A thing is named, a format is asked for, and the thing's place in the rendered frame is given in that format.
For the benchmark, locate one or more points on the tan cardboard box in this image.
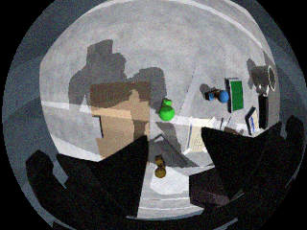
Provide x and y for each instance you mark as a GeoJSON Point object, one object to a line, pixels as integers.
{"type": "Point", "coordinates": [231, 131]}

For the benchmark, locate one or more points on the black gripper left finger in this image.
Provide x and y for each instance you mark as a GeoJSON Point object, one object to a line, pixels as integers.
{"type": "Point", "coordinates": [119, 176]}

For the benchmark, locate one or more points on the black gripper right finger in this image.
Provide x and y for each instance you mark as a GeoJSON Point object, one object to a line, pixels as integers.
{"type": "Point", "coordinates": [236, 156]}

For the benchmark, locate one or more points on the black stamp pad tin with white and blue label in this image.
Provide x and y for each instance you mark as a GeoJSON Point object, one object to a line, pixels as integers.
{"type": "Point", "coordinates": [252, 121]}

